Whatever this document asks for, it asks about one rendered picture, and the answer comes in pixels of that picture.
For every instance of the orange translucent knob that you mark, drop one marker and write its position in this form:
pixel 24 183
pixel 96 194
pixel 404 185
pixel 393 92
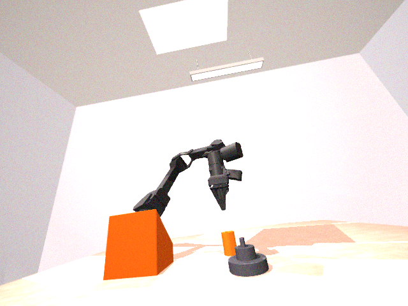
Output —
pixel 229 243

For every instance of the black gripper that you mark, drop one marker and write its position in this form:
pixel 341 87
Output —
pixel 220 184

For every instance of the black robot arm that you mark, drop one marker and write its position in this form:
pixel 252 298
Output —
pixel 216 152

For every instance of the dark grey stepped pedestal with shaft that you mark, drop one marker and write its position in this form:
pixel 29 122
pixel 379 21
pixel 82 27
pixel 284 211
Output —
pixel 246 262

